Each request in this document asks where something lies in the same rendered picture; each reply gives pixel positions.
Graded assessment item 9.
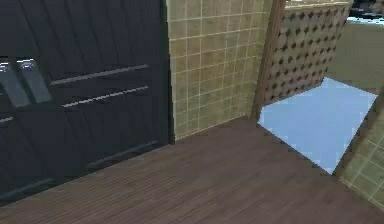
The black fridge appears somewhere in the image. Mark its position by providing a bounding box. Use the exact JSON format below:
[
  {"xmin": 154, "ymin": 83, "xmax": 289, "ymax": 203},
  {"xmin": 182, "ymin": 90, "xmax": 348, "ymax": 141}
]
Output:
[{"xmin": 0, "ymin": 0, "xmax": 175, "ymax": 207}]

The black fridge handle bar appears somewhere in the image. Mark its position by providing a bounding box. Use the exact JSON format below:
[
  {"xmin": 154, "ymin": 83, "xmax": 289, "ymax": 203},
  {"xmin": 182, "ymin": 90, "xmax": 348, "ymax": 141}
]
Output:
[
  {"xmin": 49, "ymin": 64, "xmax": 150, "ymax": 87},
  {"xmin": 62, "ymin": 85, "xmax": 150, "ymax": 109}
]

